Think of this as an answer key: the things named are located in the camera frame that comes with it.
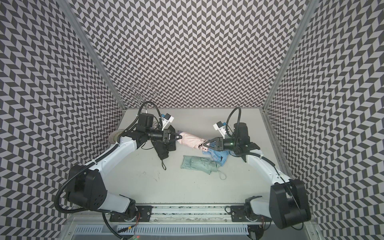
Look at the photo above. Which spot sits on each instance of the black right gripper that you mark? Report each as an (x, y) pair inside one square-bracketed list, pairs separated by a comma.
[(219, 143)]

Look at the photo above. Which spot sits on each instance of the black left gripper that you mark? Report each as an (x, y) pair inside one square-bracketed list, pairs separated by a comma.
[(167, 136)]

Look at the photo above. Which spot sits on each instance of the pink umbrella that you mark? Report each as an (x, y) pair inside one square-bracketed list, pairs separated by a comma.
[(192, 141)]

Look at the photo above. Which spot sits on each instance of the blue umbrella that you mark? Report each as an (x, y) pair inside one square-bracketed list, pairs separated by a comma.
[(218, 156)]

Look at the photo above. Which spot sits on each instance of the mint green umbrella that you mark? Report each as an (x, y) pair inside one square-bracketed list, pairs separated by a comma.
[(205, 165)]

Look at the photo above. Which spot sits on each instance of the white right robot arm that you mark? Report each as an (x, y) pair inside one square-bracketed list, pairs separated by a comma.
[(286, 204)]

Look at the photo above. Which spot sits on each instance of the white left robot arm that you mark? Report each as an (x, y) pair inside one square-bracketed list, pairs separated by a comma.
[(85, 189)]

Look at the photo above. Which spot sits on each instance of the black folded umbrella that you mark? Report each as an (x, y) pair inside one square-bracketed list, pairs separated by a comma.
[(163, 149)]

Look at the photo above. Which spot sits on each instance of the pink ribbed glass bowl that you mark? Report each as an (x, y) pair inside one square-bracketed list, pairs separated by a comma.
[(114, 136)]

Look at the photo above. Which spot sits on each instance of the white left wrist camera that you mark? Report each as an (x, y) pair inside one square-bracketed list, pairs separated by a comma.
[(166, 119)]

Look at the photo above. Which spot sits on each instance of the chrome wire stand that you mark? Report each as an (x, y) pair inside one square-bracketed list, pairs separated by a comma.
[(138, 93)]

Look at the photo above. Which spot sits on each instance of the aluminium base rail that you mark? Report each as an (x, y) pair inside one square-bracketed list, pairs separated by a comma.
[(184, 221)]

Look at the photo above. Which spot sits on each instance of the aluminium corner post right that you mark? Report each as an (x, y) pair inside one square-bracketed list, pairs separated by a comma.
[(303, 24)]

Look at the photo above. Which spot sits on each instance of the aluminium corner post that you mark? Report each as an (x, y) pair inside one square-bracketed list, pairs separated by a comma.
[(303, 24), (67, 10)]

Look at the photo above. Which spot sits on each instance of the aluminium corner post left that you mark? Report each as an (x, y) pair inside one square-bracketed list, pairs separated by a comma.
[(67, 10)]

